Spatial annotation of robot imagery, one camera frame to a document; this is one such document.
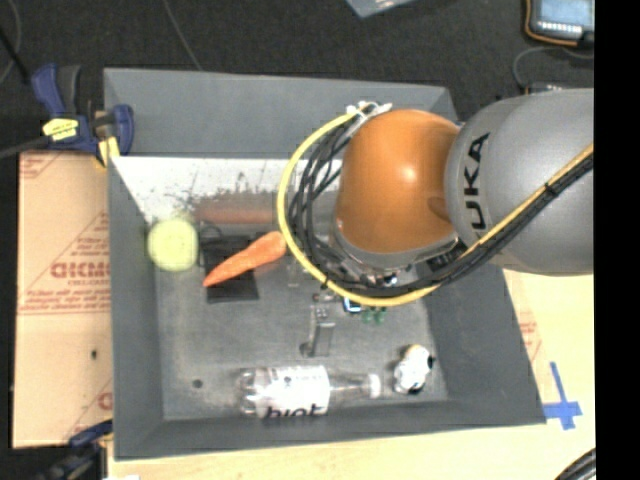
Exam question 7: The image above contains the black flat square pad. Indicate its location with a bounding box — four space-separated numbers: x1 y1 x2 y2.
199 234 261 304

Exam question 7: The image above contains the grey metal bin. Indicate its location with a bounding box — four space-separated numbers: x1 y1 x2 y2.
102 67 547 459

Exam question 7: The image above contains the white and black toy animal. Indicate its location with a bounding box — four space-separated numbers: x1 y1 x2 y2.
392 344 436 396

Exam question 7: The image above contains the brown cardboard board, red print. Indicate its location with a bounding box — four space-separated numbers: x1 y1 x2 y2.
12 149 544 450

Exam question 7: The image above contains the orange toy carrot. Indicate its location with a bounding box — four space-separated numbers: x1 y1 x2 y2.
202 230 288 289

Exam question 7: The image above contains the yellow-green tennis ball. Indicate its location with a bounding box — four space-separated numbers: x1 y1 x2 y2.
146 217 200 273

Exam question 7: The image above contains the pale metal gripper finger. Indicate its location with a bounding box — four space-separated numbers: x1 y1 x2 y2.
308 306 337 359
287 260 308 290

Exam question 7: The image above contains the clear plastic bottle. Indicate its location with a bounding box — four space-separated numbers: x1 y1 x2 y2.
235 364 383 420

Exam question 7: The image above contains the black cylinder on white bracket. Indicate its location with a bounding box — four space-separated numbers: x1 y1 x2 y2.
369 269 401 290

